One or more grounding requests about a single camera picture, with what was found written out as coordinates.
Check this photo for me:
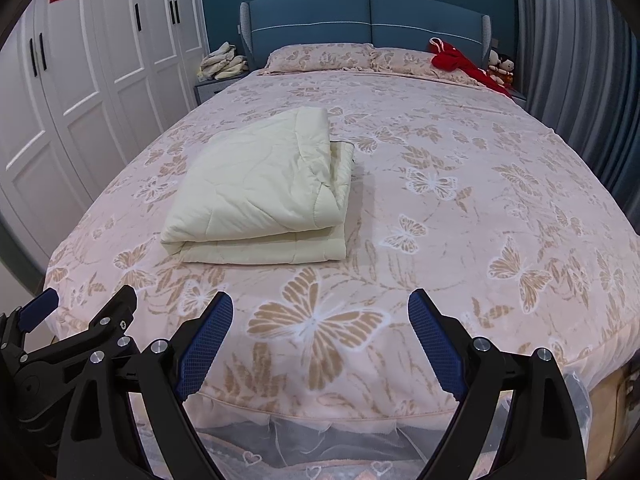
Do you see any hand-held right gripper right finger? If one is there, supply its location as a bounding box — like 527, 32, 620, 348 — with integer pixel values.
407, 288, 587, 480

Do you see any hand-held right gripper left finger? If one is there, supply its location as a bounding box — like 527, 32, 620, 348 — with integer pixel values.
57, 291, 235, 480

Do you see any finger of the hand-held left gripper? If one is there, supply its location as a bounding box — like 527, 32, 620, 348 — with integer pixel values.
75, 285, 138, 361
0, 290, 60, 341

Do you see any cream quilted jacket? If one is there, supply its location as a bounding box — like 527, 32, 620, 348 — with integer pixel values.
160, 106, 357, 264

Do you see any pile of beige clothes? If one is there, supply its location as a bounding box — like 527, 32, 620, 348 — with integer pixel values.
197, 42, 251, 81

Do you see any pink butterfly bedspread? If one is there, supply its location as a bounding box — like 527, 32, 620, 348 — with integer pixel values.
42, 67, 640, 423

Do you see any clear plastic bag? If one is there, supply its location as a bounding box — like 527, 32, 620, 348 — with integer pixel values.
565, 372, 596, 441

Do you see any cardboard box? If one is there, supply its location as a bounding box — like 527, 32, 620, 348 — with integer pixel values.
587, 365, 640, 466

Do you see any white wardrobe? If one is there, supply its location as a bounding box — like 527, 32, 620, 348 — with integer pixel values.
0, 0, 211, 281

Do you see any pink floral pillow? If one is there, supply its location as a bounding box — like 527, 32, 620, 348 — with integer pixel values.
370, 47, 486, 86
264, 43, 376, 75

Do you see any red garment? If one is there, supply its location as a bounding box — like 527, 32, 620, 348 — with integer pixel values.
430, 37, 513, 98

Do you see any grey curtain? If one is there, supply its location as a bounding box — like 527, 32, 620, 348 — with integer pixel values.
512, 0, 640, 236

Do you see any blue upholstered headboard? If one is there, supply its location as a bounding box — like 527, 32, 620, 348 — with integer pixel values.
239, 0, 492, 72

